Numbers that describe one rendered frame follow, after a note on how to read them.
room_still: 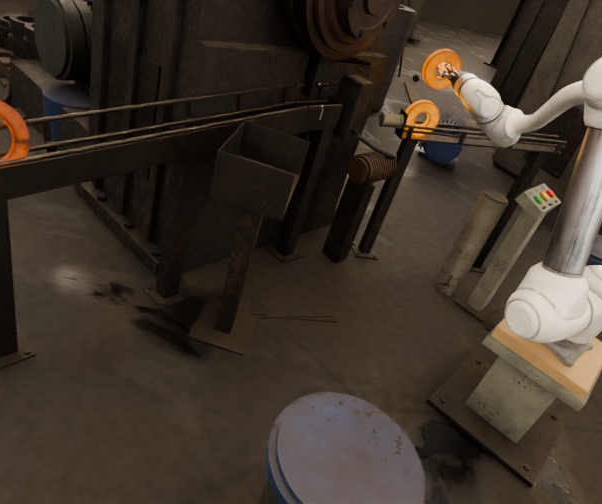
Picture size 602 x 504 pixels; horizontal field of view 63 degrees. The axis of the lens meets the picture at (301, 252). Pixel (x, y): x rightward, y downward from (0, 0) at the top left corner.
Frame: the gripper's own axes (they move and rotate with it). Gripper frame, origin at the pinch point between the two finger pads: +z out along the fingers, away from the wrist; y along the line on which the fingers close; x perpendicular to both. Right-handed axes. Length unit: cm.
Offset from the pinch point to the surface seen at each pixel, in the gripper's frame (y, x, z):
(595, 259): 79, -49, -49
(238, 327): -69, -89, -65
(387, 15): -36.0, 14.1, -15.5
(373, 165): -19.0, -40.7, -14.9
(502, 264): 45, -63, -41
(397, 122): -10.8, -25.2, -3.4
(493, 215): 34, -46, -31
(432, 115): 3.5, -19.4, -2.5
